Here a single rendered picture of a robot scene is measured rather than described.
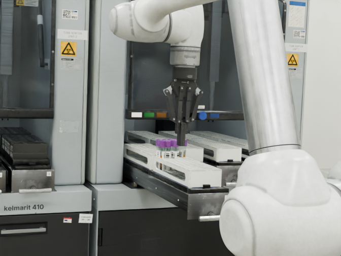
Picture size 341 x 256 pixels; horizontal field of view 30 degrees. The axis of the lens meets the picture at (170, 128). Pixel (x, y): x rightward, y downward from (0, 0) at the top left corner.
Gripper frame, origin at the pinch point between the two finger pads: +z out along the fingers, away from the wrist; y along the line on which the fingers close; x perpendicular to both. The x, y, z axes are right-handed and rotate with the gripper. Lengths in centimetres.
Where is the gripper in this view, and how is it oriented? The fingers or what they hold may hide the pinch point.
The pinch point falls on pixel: (181, 134)
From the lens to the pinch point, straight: 192.2
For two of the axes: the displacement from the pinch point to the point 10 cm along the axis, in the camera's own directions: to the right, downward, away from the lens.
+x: -3.7, -1.0, 9.3
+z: -0.5, 9.9, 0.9
